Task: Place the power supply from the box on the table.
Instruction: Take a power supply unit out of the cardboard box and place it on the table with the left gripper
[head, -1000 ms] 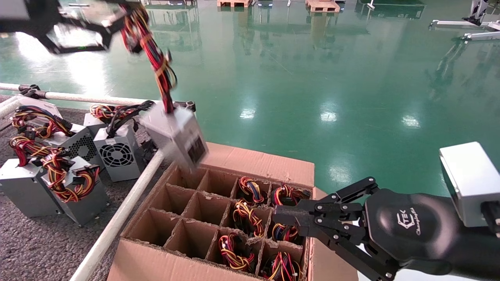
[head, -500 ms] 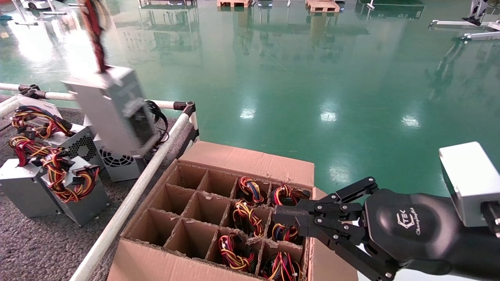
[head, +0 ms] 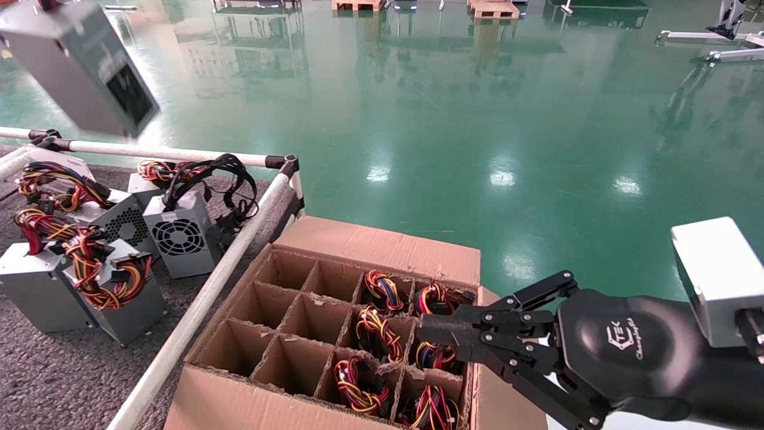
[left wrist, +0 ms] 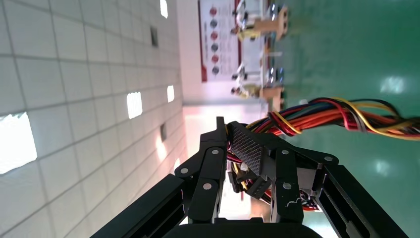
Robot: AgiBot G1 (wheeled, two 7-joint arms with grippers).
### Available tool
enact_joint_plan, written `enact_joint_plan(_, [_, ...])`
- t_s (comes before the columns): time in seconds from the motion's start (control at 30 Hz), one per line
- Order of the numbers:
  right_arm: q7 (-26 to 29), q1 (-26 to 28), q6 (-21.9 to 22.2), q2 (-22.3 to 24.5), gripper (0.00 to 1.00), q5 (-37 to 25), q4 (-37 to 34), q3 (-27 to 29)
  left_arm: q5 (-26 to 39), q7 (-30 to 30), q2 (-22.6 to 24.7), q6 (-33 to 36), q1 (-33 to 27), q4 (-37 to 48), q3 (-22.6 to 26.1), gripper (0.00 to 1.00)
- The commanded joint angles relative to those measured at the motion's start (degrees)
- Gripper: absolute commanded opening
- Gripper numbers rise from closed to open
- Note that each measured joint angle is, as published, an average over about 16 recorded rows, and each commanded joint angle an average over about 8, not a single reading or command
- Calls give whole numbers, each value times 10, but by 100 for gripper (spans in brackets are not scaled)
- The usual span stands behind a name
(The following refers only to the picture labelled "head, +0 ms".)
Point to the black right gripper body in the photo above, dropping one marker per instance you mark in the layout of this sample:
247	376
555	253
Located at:
627	349

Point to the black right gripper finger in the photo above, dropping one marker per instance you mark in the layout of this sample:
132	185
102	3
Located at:
525	370
441	328

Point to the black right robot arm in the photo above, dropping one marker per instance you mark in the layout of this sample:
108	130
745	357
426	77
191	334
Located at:
740	388

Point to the brown cardboard box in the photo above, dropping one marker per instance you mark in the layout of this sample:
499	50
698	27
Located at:
382	245

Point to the cardboard divider insert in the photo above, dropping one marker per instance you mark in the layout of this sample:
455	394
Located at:
319	316

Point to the black pipe connector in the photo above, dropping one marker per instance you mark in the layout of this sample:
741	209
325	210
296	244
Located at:
45	138
286	162

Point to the grey power supply with fan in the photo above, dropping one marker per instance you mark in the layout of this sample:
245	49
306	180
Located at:
179	239

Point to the white floor beam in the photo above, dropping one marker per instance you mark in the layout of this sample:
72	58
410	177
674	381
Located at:
737	55
692	37

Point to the wooden pallet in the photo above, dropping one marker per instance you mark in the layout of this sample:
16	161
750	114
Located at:
492	9
358	5

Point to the grey power supply honeycomb vent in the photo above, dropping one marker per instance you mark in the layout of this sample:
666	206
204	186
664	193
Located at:
122	224

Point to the black and white stand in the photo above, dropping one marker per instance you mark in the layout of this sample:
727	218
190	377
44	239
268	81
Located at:
728	18

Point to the grey floor stand foot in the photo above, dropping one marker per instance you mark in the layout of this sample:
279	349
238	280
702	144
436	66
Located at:
122	8

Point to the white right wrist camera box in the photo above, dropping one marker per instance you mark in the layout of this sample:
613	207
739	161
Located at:
716	280

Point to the white pipe post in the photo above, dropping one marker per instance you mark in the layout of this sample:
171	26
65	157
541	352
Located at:
299	200

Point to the white pipe rail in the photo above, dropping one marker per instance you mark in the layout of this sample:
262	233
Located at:
197	310
179	154
12	164

